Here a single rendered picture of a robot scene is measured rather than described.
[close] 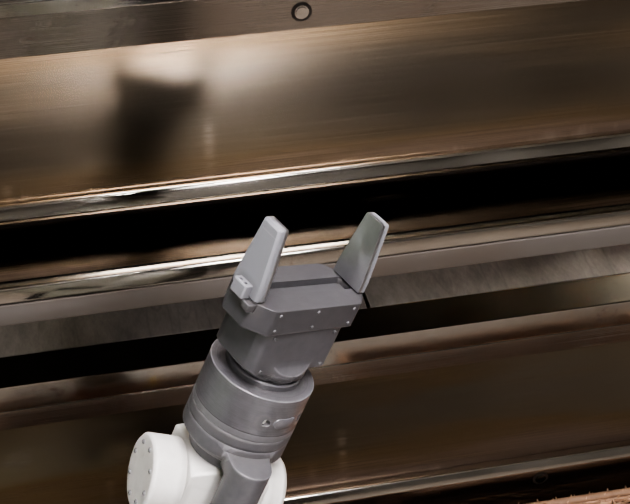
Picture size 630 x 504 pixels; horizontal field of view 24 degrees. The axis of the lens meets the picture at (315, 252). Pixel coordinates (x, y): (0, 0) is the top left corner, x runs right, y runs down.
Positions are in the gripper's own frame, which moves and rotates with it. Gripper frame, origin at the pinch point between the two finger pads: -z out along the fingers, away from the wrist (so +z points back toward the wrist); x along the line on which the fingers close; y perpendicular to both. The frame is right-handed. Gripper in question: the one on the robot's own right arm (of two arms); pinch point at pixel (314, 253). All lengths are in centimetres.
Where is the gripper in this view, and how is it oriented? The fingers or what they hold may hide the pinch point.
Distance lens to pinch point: 110.6
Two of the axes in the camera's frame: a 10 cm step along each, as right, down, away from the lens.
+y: -5.9, -5.7, 5.6
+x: -7.1, 0.5, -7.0
